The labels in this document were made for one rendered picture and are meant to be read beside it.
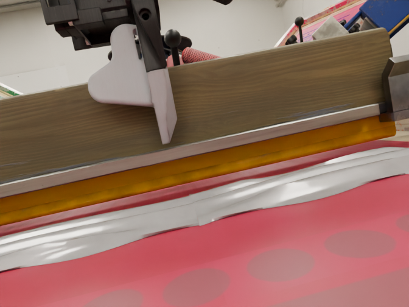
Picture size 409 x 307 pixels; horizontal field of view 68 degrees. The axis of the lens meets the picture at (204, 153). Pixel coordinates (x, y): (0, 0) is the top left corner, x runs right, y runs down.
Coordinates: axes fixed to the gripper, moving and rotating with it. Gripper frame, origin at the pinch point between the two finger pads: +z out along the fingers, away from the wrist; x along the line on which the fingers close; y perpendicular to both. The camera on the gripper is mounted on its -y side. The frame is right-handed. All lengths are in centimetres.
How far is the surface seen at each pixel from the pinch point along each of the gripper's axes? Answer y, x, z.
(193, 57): -12, -68, -21
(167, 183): 1.4, 0.3, 4.7
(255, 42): -153, -412, -104
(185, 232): 0.7, 11.1, 5.7
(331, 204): -6.7, 12.4, 5.7
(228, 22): -119, -413, -138
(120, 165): 4.5, 2.6, 2.3
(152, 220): 2.4, 9.2, 5.2
